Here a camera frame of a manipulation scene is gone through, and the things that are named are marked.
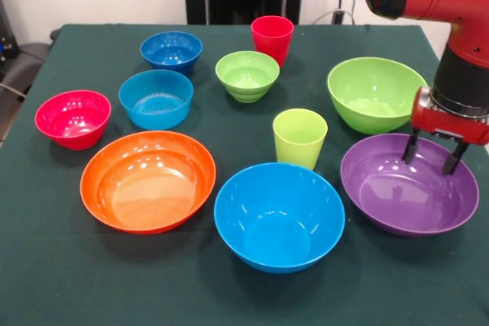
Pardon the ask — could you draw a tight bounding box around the black box device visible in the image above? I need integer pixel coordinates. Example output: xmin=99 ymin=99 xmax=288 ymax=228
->
xmin=0 ymin=0 xmax=20 ymax=60

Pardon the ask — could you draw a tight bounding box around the small ribbed green bowl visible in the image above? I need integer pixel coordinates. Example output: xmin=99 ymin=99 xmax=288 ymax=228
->
xmin=214 ymin=50 xmax=281 ymax=104

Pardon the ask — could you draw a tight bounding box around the dark blue bowl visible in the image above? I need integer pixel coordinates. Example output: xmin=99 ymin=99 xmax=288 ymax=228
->
xmin=139 ymin=31 xmax=204 ymax=76

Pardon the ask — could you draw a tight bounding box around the green plastic cup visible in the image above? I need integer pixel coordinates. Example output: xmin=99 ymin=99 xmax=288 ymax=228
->
xmin=272 ymin=108 xmax=329 ymax=172

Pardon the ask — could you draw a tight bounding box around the black office chair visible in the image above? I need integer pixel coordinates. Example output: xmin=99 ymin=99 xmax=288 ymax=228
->
xmin=0 ymin=41 xmax=53 ymax=89

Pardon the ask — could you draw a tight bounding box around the dark green table cloth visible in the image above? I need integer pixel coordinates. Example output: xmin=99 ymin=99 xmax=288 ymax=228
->
xmin=0 ymin=23 xmax=489 ymax=326

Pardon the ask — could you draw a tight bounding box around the orange plastic bowl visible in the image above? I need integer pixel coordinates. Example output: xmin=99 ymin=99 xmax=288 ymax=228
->
xmin=79 ymin=130 xmax=218 ymax=235

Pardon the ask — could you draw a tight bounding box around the pink plastic bowl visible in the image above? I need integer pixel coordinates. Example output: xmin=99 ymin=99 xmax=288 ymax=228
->
xmin=34 ymin=89 xmax=112 ymax=151

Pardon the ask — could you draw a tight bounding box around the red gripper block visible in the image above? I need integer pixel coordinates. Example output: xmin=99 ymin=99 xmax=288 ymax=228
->
xmin=401 ymin=86 xmax=489 ymax=176

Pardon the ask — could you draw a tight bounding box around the large light blue bowl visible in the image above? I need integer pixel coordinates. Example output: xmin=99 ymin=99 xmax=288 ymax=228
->
xmin=213 ymin=162 xmax=347 ymax=275

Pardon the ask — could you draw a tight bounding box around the purple plastic bowl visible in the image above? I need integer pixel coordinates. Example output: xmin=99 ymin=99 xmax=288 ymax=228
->
xmin=339 ymin=133 xmax=481 ymax=238

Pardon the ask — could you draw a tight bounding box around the red plastic cup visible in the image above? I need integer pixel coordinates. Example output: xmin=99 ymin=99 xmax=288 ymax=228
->
xmin=250 ymin=15 xmax=295 ymax=69

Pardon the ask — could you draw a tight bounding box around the ribbed light blue bowl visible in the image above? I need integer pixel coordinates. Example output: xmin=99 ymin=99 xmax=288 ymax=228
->
xmin=118 ymin=69 xmax=194 ymax=131

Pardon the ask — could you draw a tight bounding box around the large green bowl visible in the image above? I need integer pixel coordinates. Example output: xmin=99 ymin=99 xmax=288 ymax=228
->
xmin=326 ymin=56 xmax=429 ymax=136

